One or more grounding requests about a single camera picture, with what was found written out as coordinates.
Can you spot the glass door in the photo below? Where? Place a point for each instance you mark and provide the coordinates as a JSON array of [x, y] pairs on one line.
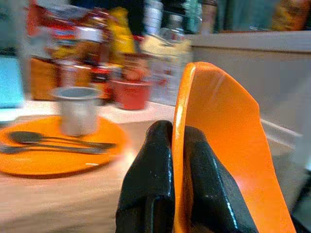
[[9, 82]]

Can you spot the grey beige placemat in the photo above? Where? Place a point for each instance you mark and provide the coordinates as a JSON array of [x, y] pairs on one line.
[[60, 206]]

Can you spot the yellow packet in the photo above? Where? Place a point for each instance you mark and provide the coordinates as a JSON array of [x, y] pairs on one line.
[[121, 36]]

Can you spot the clear plastic container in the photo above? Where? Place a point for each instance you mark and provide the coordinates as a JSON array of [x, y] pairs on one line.
[[170, 60]]

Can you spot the metal spoon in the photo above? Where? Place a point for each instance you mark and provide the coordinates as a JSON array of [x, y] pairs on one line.
[[26, 137]]

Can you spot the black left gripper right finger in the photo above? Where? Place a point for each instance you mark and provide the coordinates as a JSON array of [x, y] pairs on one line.
[[209, 194]]

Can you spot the white counter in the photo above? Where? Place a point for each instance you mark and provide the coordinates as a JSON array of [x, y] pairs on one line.
[[243, 40]]

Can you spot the red plastic cup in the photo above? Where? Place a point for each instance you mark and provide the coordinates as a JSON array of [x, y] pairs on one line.
[[132, 94]]

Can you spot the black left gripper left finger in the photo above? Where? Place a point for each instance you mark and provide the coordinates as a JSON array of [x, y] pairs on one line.
[[150, 182]]

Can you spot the orange plate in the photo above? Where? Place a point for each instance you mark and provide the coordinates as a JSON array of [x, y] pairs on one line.
[[48, 162]]

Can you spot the dark jar with red lid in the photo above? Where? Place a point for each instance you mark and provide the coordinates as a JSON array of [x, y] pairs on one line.
[[102, 82]]

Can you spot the brown box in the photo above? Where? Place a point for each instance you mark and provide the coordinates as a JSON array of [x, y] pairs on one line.
[[43, 80]]

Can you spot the metal mug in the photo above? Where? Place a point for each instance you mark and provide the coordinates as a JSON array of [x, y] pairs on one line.
[[77, 114]]

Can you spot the orange bowl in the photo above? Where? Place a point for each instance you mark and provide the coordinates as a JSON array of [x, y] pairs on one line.
[[230, 121]]

